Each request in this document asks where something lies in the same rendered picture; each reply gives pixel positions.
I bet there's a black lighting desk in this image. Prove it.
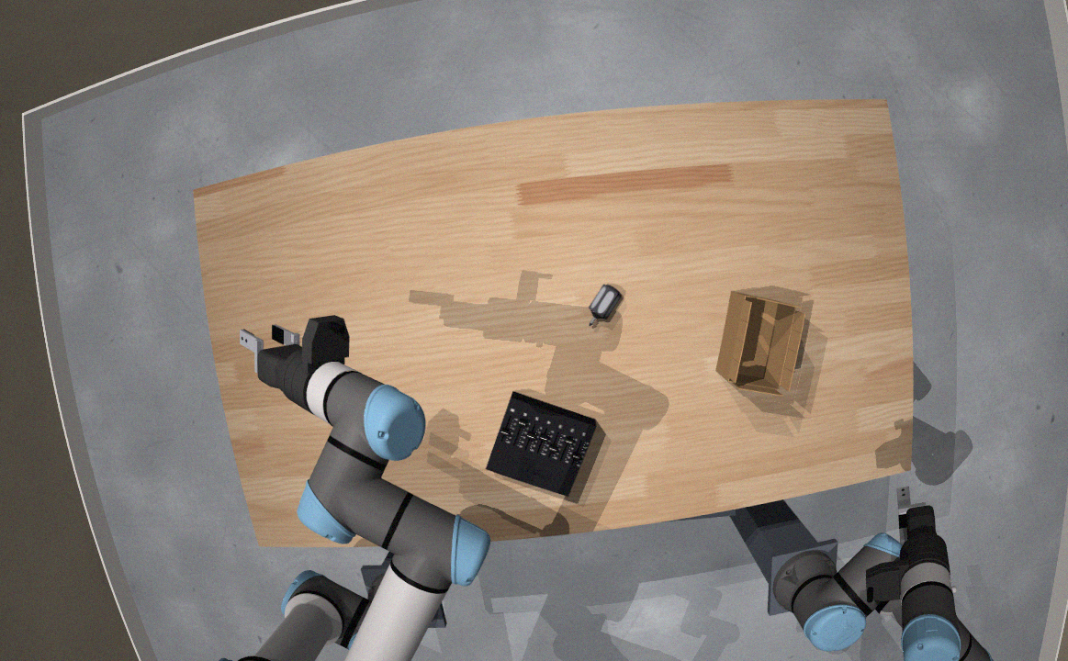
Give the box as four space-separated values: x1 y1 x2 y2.
486 391 597 497

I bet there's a brown cardboard box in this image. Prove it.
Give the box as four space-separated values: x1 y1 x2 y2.
714 292 805 397

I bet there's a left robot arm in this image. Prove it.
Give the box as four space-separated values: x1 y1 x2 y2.
238 371 490 661

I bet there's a black screwdriver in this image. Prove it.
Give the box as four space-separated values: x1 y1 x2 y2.
588 285 622 326

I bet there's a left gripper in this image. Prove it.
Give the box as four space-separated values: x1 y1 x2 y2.
240 315 356 424

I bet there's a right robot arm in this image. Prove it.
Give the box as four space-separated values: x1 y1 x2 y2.
773 532 994 661

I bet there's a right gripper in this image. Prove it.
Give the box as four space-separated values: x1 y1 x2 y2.
866 487 957 605

